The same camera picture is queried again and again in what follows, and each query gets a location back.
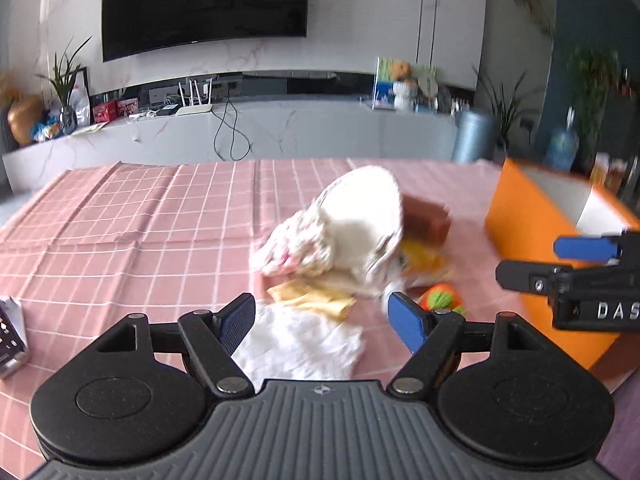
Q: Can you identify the blue water jug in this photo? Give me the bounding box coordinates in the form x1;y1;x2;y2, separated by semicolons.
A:
544;107;579;172

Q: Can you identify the black power cable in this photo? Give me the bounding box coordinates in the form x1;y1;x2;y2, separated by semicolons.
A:
208;94;253;163

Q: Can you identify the red box on console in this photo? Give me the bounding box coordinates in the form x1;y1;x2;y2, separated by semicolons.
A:
92;98;139;122

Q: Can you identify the climbing green plant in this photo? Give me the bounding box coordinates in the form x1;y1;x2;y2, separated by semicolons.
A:
568;46;620;172

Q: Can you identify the white marble tv console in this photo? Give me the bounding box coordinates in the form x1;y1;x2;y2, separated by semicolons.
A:
2;100;457;193

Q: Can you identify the orange storage box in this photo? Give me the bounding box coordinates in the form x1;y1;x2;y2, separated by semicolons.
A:
485;159;639;378

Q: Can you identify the bronze round vase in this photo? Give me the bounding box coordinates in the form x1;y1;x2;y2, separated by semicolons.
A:
8;94;44;148

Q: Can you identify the white pink crochet item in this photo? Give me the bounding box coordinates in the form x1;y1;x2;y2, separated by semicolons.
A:
252;203;335;278

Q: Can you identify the white fluffy cloth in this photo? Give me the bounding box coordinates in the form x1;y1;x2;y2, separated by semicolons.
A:
232;304;364;389

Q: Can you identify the tall leafy plant right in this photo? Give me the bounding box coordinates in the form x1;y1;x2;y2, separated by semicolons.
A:
473;66;546;165

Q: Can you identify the yellow snack packet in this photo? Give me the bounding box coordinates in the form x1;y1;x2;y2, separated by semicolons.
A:
400;238;449;287

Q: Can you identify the grey metal trash bin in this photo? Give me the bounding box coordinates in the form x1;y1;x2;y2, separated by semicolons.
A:
451;110;499;164

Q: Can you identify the brown sponge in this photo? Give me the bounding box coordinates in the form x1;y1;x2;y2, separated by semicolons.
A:
401;194;451;246

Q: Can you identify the white wifi router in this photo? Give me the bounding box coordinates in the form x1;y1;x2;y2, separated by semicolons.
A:
177;79;213;116

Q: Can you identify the pink checkered tablecloth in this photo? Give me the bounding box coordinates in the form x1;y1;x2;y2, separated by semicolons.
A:
0;157;626;480

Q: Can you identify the black wall television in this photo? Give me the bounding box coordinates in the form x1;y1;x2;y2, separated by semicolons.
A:
101;0;308;62

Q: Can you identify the potted green plant left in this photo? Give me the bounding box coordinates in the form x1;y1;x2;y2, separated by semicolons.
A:
37;37;92;136

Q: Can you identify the metal grater object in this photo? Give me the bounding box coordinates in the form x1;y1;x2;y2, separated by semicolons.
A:
0;296;29;380

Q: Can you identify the colourful picture board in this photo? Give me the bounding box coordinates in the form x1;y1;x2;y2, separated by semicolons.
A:
372;58;439;113

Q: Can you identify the orange green plush toy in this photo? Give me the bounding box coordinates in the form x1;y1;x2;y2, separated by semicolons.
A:
418;283;465;315

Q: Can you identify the yellow cloth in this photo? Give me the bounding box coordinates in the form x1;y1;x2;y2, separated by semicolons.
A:
267;280;356;321

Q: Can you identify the teddy bear figure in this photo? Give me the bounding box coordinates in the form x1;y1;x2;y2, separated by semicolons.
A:
390;61;418;112

